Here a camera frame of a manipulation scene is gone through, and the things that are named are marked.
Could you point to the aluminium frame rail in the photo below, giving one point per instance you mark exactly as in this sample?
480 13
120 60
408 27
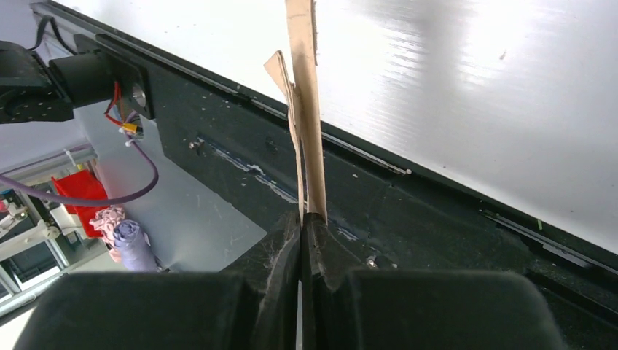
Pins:
41 170

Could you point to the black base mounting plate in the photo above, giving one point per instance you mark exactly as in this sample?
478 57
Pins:
237 145

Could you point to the purple folded umbrella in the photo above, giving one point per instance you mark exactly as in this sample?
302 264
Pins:
135 252

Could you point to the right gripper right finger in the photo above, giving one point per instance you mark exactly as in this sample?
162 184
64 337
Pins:
328 318

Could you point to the pink patterned cloth bundle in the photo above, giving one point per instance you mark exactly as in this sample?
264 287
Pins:
105 221

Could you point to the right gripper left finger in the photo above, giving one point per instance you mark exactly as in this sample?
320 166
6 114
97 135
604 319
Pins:
271 271

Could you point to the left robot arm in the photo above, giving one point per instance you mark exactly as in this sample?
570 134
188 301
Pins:
35 91

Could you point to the red storage bin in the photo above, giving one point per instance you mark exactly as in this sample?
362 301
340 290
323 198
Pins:
82 185

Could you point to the beige folding umbrella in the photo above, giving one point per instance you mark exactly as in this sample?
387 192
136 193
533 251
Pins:
300 88

